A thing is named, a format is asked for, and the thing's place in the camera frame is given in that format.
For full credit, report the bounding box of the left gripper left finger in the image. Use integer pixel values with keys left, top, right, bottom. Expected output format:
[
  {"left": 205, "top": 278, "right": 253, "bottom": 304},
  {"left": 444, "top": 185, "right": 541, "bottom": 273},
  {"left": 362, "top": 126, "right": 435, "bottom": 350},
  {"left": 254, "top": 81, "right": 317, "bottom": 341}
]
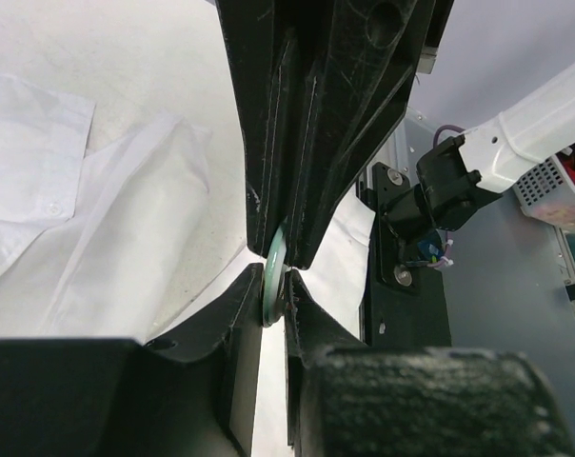
[{"left": 0, "top": 264, "right": 263, "bottom": 456}]

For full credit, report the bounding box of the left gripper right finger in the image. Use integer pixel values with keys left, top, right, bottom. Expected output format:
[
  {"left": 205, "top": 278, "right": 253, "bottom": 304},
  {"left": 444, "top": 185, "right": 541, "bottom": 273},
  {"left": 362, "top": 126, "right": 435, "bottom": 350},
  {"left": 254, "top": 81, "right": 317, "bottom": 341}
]
[{"left": 285, "top": 271, "right": 575, "bottom": 456}]

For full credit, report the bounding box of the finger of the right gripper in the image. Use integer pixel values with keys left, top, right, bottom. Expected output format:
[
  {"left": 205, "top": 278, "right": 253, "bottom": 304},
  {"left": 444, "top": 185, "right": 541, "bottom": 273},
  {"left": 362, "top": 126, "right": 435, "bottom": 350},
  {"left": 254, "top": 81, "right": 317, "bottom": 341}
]
[
  {"left": 217, "top": 1, "right": 335, "bottom": 260},
  {"left": 285, "top": 1, "right": 453, "bottom": 269}
]

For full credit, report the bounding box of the colourful painted round brooch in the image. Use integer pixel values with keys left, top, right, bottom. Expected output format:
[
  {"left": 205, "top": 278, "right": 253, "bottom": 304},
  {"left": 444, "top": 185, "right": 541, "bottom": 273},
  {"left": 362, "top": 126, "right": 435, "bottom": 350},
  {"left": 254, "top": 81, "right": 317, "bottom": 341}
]
[{"left": 262, "top": 222, "right": 288, "bottom": 328}]

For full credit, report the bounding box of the white garment shirt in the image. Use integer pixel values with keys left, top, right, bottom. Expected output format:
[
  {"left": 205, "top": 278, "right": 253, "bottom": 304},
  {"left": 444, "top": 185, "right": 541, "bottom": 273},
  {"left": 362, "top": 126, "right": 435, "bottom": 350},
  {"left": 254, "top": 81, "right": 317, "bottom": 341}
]
[{"left": 0, "top": 70, "right": 377, "bottom": 344}]

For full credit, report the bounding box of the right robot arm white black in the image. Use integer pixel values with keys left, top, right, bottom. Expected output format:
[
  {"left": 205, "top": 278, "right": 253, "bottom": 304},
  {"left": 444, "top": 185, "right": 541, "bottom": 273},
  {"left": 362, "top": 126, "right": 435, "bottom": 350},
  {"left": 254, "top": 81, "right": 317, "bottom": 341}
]
[{"left": 217, "top": 1, "right": 575, "bottom": 268}]

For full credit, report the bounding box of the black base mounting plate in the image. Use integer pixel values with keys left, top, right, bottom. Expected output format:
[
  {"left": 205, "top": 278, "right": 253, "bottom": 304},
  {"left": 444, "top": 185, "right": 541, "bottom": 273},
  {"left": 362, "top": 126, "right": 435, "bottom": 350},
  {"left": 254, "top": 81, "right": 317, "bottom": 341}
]
[{"left": 357, "top": 163, "right": 452, "bottom": 349}]

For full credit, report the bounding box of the white perforated basket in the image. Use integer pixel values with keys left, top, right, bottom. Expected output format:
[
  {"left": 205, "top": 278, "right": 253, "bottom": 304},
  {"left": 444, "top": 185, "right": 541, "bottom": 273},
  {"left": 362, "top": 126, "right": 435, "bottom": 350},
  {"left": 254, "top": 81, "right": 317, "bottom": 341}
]
[{"left": 513, "top": 146, "right": 575, "bottom": 231}]

